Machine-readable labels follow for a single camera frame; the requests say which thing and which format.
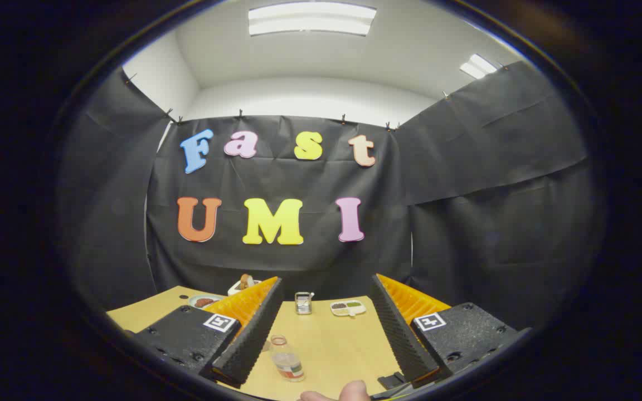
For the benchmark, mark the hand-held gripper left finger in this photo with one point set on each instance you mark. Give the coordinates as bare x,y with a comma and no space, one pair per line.
254,331

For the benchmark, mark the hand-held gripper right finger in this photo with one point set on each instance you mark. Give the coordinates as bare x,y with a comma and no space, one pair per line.
404,340

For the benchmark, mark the clear juice bottle red label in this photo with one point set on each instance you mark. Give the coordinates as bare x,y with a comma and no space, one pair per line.
287,362

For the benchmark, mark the white toaster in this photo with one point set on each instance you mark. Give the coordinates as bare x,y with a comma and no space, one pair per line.
234,289

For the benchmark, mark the brown bread slice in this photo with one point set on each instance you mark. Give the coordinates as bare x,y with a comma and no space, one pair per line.
246,281

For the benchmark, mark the brown meat piece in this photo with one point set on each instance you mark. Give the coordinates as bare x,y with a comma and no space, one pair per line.
204,302

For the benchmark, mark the pale green plate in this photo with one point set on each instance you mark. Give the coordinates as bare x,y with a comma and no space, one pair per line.
201,297

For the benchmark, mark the white divided dish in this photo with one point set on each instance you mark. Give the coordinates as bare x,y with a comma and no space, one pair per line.
348,308

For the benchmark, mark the wooden table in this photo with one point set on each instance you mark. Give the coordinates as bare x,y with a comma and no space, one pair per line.
332,345

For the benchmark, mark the small ceiling light panel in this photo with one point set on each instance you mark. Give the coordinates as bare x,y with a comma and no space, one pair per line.
478,65

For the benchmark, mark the large ceiling light panel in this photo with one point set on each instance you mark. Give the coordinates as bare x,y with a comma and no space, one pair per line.
312,18

